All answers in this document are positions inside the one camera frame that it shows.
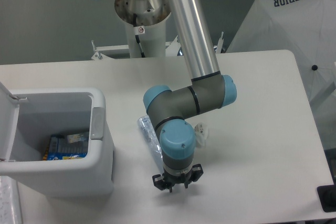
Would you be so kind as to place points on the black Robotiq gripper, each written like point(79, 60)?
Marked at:
point(167, 180)

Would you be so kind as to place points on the crushed clear plastic bottle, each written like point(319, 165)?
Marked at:
point(150, 138)

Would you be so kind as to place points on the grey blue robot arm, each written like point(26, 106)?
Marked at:
point(169, 110)

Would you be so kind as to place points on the white plastic trash can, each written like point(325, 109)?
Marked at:
point(28, 119)

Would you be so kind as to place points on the crumpled white paper wrapper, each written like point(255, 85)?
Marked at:
point(202, 133)

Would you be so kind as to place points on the blue snack package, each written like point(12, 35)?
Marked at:
point(63, 147)

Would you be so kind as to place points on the black device at edge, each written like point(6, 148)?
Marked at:
point(327, 197)

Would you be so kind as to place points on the white Superior umbrella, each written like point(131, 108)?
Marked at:
point(304, 27)

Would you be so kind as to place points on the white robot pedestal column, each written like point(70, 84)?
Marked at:
point(145, 25)

